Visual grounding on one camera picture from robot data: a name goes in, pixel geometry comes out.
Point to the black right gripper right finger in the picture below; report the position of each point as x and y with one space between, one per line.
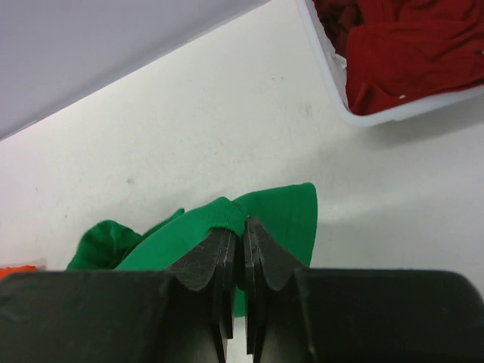
277 299

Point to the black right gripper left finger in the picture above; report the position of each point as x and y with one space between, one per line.
200 319

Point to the green t-shirt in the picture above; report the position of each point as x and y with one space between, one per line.
289 213

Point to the folded orange t-shirt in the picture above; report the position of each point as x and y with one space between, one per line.
18 269

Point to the white plastic basket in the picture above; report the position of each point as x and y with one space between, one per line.
333 70

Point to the dark red t-shirt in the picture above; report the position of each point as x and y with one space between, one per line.
401 51

